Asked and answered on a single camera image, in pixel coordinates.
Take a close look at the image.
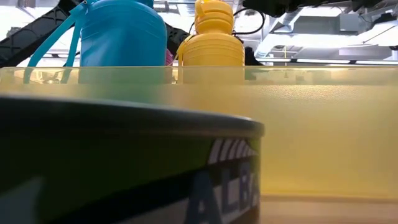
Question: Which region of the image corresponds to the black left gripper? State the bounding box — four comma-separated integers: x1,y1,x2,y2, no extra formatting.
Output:
244,46,265,67

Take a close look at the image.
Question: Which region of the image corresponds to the yellow plastic bottle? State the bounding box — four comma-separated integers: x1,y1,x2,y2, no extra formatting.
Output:
176,0,246,83

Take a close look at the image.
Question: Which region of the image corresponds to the blue plastic bottle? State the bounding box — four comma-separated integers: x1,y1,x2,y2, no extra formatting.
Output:
24,0,168,85

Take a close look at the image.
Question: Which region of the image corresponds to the long ceiling light strip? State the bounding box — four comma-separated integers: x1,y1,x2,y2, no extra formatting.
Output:
254,58,398,66

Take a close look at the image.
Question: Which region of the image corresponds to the yellow translucent plastic tray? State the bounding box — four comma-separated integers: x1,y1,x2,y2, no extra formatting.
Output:
0,65,398,200

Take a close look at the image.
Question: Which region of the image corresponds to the green labelled tuna can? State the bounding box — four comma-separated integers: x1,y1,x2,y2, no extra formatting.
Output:
0,95,265,224

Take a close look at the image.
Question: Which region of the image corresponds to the smooth silver ceiling duct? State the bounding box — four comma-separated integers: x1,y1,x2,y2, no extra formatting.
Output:
256,12,312,58

